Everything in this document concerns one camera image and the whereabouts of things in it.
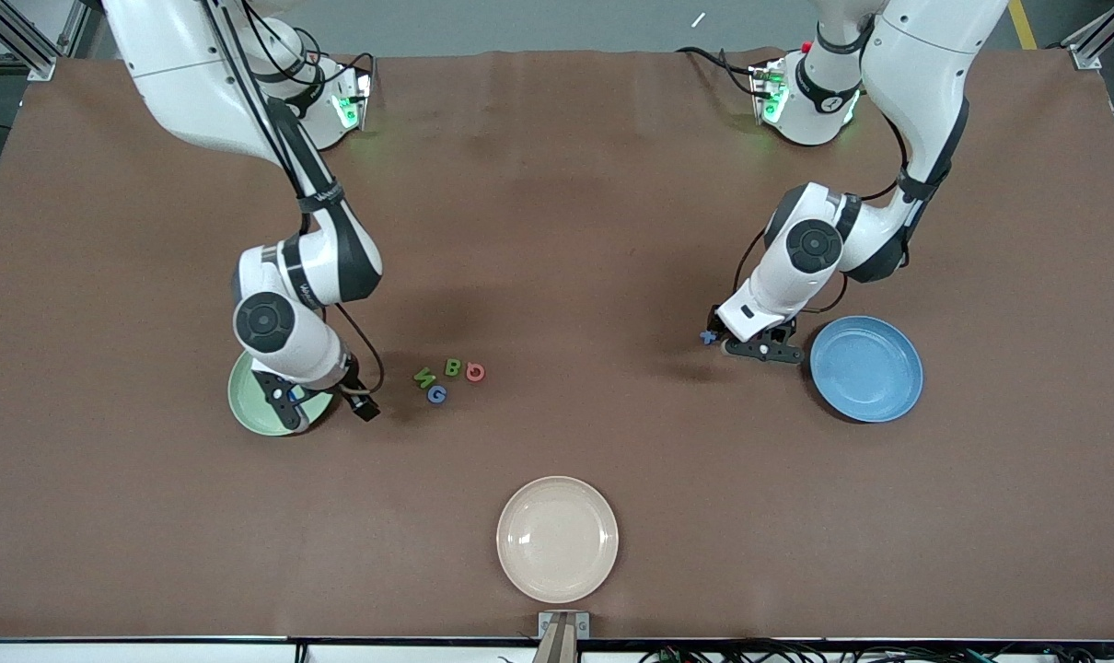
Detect black base cable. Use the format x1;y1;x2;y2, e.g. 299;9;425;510
677;44;760;98

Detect light green plate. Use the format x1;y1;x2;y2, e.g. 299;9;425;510
228;350;337;437

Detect brown table cover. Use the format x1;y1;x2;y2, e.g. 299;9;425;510
0;48;1114;642

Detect grey metal edge bracket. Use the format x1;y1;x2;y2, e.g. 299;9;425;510
538;611;591;639

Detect aluminium frame profile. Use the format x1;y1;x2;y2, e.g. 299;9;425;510
0;0;61;82
1063;0;1114;70

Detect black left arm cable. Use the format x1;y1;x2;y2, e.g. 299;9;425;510
732;115;912;316

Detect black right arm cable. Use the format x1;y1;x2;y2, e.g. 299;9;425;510
198;0;386;397

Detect cream plate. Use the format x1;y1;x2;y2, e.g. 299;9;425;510
496;475;620;605

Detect black cable bundle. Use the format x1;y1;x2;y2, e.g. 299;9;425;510
640;637;1114;663

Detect blue plate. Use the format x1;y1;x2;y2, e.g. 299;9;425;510
809;316;924;424

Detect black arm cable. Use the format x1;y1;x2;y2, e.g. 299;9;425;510
732;115;912;316
198;0;386;397

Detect brown angled bar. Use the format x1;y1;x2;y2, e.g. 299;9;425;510
531;615;584;663

